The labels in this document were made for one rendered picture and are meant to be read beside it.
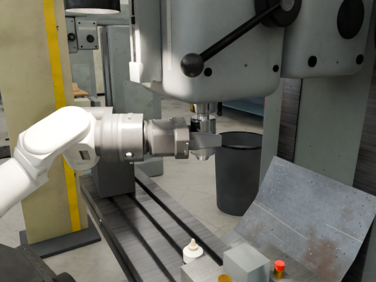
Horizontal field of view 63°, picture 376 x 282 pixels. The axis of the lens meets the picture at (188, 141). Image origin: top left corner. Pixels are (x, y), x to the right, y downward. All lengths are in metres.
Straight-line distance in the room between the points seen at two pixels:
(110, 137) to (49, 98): 1.70
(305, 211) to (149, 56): 0.59
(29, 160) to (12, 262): 0.98
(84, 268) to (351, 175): 1.82
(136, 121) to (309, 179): 0.52
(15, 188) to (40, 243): 2.02
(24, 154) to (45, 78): 1.68
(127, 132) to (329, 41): 0.37
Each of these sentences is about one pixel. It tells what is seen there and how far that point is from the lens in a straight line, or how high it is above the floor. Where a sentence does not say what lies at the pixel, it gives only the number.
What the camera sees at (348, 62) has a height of 1.36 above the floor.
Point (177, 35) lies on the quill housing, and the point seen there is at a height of 1.41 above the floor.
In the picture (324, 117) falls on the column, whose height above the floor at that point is 1.22.
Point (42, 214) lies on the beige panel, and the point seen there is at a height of 0.25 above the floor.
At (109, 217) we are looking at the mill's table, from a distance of 0.96.
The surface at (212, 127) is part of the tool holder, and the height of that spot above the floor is 1.25.
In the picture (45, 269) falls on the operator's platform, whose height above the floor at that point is 0.40.
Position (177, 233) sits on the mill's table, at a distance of 0.86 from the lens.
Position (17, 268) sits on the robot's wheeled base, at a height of 0.57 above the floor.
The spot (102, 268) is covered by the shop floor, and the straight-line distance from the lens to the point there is 2.24.
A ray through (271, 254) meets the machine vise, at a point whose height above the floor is 0.98.
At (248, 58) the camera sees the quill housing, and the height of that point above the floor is 1.38.
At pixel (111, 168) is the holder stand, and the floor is 1.01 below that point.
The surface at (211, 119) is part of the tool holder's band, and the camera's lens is 0.55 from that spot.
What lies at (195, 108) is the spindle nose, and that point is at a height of 1.29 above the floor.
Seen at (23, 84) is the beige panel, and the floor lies 1.15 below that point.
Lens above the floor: 1.40
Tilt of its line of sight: 18 degrees down
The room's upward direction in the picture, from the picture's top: straight up
